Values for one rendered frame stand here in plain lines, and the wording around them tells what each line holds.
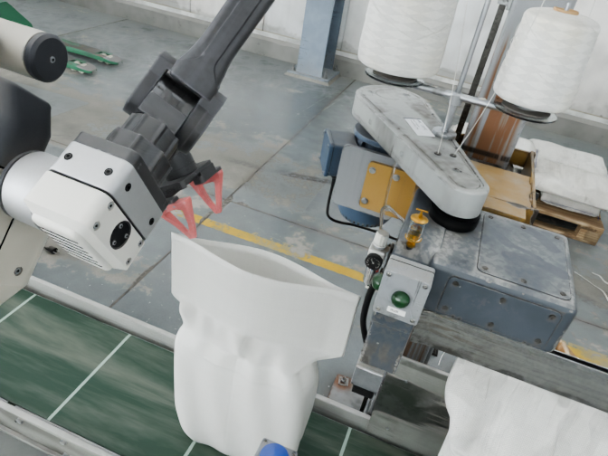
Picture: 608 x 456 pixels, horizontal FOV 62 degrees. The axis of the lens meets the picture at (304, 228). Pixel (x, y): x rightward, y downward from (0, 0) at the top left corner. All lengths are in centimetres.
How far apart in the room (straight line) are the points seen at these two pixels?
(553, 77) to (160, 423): 140
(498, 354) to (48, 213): 89
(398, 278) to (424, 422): 93
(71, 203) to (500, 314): 65
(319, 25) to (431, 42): 481
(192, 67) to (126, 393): 129
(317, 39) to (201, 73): 515
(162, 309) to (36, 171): 197
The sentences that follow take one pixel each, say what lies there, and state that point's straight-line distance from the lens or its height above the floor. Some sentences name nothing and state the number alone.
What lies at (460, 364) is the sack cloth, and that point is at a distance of 119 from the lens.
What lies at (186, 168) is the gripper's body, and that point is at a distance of 86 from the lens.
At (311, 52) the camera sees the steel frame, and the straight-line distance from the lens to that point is 587.
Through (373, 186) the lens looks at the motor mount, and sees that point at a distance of 122.
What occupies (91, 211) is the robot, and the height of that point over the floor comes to 149.
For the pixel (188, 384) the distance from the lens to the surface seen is 147.
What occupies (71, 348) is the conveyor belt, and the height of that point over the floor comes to 38.
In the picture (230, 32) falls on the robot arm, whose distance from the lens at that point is 68.
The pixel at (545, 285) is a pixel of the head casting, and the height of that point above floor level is 134.
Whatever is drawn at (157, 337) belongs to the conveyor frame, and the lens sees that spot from 192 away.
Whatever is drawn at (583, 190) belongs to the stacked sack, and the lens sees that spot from 397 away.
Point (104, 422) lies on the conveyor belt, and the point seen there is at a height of 38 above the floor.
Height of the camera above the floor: 180
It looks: 34 degrees down
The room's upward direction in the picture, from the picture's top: 10 degrees clockwise
